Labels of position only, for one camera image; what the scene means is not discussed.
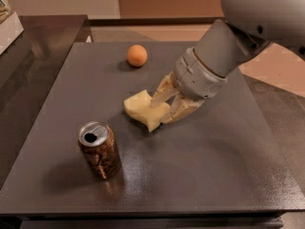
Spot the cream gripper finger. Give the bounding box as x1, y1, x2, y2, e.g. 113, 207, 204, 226
151, 72, 179, 109
161, 94, 205, 124

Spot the yellow sponge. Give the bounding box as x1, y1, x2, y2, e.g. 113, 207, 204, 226
124, 90, 171, 132

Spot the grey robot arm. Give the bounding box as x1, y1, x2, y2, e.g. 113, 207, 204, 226
152, 0, 305, 123

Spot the orange brown soda can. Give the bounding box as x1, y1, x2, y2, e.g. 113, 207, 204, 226
78, 121, 122, 179

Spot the orange fruit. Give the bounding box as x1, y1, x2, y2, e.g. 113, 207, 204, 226
127, 45, 148, 67

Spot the white box on counter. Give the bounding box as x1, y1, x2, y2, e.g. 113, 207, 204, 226
0, 0, 24, 54

